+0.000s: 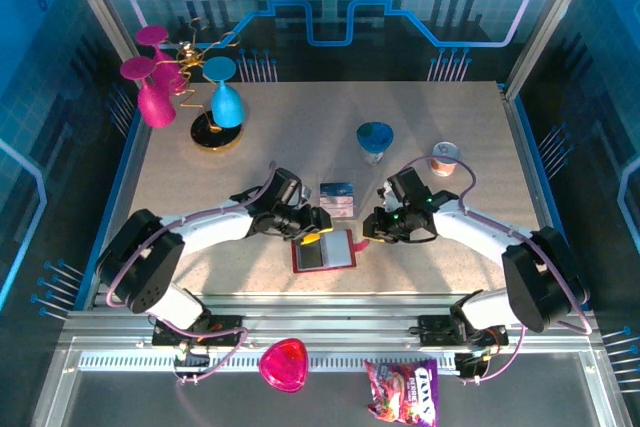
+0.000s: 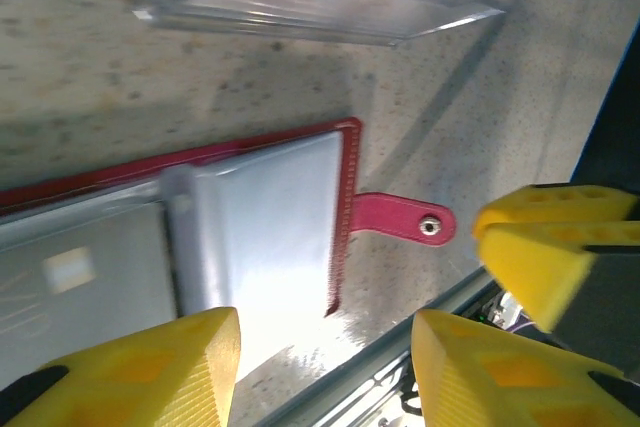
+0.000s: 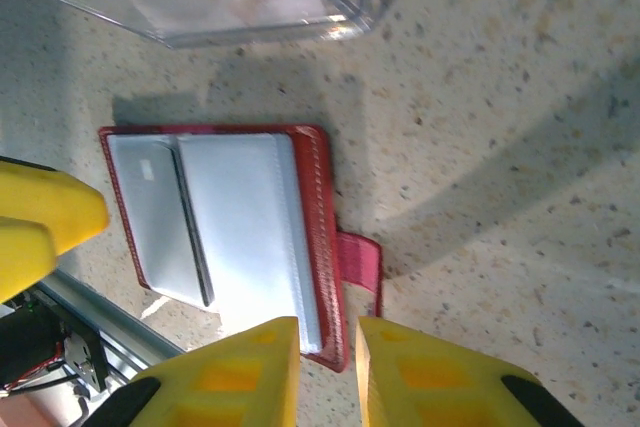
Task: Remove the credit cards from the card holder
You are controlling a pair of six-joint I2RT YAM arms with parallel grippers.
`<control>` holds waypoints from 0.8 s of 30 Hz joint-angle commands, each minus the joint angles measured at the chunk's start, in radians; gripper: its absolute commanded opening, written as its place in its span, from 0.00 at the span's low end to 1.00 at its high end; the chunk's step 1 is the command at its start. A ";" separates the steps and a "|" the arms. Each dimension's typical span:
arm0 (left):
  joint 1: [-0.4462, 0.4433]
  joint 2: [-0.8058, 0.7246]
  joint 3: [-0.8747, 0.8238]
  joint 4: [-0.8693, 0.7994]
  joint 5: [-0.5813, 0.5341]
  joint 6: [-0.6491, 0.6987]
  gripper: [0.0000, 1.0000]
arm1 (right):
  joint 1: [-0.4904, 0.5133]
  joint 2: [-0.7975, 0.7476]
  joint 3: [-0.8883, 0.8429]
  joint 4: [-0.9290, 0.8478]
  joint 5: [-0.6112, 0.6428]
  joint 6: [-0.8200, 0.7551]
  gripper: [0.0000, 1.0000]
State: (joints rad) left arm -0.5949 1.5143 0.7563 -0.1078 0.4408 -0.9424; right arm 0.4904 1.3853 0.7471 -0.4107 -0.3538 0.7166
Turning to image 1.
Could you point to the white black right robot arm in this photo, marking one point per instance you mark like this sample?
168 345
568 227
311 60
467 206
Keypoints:
470 232

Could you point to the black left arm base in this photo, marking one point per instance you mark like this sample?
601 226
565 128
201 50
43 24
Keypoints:
227 334

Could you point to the aluminium frame cross rail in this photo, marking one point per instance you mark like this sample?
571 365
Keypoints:
325 319

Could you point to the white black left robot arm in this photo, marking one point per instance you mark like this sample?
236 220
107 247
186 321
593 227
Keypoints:
215 227

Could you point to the aluminium table side rail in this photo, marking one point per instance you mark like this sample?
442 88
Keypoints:
529 172
136 157

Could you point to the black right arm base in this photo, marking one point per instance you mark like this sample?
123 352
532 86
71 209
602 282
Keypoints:
435 332

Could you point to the blue heart-shaped cup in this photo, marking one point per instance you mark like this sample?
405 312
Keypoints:
375 137

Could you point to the aluminium frame post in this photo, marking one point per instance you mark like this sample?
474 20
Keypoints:
100 2
550 17

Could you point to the purple snack bag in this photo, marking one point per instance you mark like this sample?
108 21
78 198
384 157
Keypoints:
402 392

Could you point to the small pull-tab tin can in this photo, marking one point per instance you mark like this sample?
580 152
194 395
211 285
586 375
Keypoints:
445 167

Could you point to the red card holder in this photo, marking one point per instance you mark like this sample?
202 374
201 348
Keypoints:
345 249

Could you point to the small black connector board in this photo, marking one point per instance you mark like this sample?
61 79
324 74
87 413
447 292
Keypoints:
472 364
192 359

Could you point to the blue wine glass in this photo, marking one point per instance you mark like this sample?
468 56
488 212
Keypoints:
227 107

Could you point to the pink wine glass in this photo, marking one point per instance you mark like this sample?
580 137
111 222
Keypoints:
152 35
156 107

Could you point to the pink heart-shaped bowl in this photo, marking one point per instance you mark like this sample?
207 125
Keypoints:
283 364

